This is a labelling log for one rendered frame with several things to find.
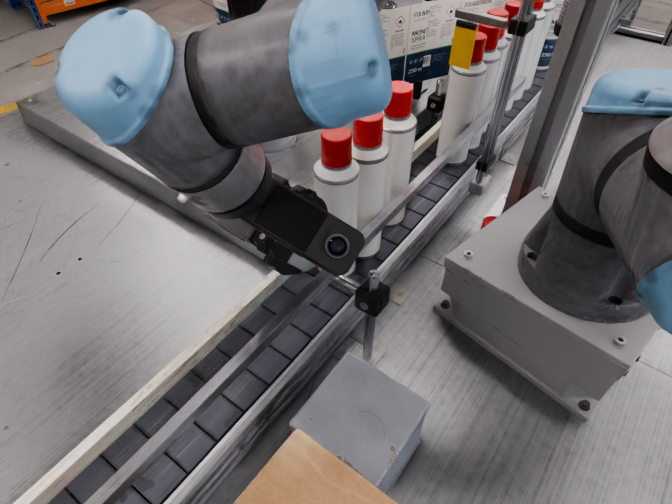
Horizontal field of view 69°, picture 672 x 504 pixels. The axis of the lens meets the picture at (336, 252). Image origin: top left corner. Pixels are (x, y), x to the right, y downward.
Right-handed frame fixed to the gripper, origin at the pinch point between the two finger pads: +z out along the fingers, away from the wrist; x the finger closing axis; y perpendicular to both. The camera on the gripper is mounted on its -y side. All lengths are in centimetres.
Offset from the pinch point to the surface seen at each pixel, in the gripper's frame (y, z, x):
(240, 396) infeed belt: -2.1, -4.0, 17.8
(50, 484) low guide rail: 3.7, -15.4, 30.7
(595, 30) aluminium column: -15.6, -1.9, -37.8
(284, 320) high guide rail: -3.8, -8.0, 8.4
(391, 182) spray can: -0.6, 4.8, -13.9
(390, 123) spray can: 0.4, -2.4, -18.2
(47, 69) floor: 292, 130, -38
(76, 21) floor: 347, 158, -87
